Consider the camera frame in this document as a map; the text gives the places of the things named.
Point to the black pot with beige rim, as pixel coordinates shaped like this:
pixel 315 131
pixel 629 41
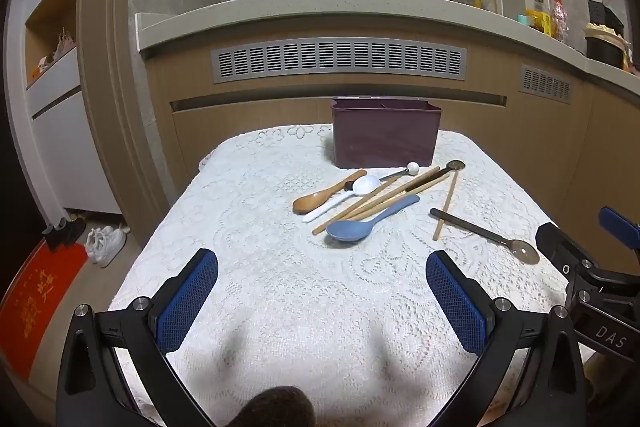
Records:
pixel 605 49

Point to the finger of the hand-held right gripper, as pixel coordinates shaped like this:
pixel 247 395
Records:
pixel 555 244
pixel 617 221

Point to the brown round-headed spoon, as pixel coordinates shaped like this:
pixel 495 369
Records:
pixel 455 165

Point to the grey kitchen countertop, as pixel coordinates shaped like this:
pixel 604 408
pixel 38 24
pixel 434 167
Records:
pixel 320 14

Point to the wooden base cabinet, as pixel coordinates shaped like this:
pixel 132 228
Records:
pixel 500 127

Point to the blue plastic spoon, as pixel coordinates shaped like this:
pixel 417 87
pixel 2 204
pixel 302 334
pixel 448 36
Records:
pixel 350 229

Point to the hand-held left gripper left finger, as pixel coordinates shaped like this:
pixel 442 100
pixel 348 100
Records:
pixel 187 302

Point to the purple plastic utensil container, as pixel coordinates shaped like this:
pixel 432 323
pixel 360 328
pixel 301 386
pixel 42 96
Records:
pixel 385 134

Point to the white lace tablecloth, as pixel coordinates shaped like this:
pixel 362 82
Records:
pixel 280 267

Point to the white plastic spoon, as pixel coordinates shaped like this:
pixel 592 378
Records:
pixel 365 185

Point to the white cabinet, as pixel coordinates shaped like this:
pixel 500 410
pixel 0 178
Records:
pixel 65 117

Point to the white sneakers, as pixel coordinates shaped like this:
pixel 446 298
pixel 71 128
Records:
pixel 105 244

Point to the black shoes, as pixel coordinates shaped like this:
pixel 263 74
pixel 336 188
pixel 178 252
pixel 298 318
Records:
pixel 62 233

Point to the large grey vent grille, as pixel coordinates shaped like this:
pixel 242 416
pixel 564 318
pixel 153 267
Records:
pixel 340 59

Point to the black holder with white utensils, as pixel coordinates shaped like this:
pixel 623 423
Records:
pixel 602 9

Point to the teal cup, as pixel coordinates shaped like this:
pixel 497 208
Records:
pixel 525 19

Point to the wooden spoon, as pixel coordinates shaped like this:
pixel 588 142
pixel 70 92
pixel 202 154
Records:
pixel 315 201

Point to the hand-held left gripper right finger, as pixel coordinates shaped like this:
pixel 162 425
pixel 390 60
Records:
pixel 455 302

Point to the small grey vent grille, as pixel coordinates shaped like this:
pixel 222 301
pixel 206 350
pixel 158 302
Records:
pixel 545 82

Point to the yellow box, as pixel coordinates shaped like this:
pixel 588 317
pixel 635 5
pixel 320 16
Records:
pixel 540 22

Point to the red doormat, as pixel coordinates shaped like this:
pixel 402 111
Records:
pixel 32 307

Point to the metal spoon with white ball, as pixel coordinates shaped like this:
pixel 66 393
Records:
pixel 412 167

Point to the clear bottle with red cap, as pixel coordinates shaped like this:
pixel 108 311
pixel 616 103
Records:
pixel 558 19

